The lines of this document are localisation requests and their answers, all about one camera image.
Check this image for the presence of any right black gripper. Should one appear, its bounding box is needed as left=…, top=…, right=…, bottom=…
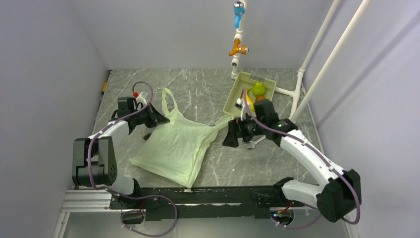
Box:
left=222, top=113, right=265, bottom=147

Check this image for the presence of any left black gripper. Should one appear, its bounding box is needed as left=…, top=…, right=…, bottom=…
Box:
left=131, top=102, right=170, bottom=128

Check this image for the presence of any light green plastic bag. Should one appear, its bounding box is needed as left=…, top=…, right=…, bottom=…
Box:
left=129, top=88, right=233, bottom=188

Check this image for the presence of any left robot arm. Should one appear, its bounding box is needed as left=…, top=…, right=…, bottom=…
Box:
left=72, top=97, right=170, bottom=208

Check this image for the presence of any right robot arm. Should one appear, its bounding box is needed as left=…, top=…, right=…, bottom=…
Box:
left=222, top=99, right=362, bottom=225

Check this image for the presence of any yellow fake banana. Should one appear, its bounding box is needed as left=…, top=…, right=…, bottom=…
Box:
left=245, top=88, right=255, bottom=112

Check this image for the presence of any brown fake kiwi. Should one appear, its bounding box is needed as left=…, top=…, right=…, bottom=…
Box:
left=255, top=95, right=266, bottom=103

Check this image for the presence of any green fake pear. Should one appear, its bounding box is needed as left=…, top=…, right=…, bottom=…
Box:
left=251, top=82, right=266, bottom=97

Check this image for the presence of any silver wrench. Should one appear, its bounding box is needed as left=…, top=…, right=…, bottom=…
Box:
left=247, top=135, right=266, bottom=150

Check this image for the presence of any orange black hex key set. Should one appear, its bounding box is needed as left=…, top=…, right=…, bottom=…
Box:
left=143, top=132, right=152, bottom=141

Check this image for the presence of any pale yellow plastic basket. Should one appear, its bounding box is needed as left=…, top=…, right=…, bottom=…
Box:
left=223, top=72, right=276, bottom=117

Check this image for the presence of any orange tap valve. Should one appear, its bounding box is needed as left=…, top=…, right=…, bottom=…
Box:
left=228, top=38, right=249, bottom=57

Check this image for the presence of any blue tap valve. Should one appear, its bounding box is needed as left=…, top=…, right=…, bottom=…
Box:
left=233, top=1, right=246, bottom=29

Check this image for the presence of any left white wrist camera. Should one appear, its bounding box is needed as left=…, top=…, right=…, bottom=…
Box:
left=133, top=92, right=148, bottom=107

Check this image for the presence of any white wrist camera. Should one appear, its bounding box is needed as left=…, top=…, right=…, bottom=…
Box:
left=133, top=92, right=148, bottom=107
left=235, top=98, right=249, bottom=121

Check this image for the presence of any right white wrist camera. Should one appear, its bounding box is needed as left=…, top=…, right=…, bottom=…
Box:
left=235, top=98, right=249, bottom=121

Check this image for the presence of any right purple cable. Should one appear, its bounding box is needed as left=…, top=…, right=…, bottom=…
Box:
left=241, top=88, right=362, bottom=230

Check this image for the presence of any purple cable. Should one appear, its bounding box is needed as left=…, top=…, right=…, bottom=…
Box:
left=241, top=88, right=362, bottom=230
left=86, top=81, right=178, bottom=238

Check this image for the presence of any orange handled tool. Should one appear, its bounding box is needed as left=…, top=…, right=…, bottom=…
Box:
left=101, top=70, right=112, bottom=96

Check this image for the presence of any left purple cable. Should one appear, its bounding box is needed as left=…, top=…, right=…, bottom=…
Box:
left=86, top=81, right=178, bottom=238

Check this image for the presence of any white pvc pipe frame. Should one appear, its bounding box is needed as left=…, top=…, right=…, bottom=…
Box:
left=230, top=0, right=361, bottom=125

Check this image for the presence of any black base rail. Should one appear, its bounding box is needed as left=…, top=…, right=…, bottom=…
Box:
left=109, top=185, right=303, bottom=221

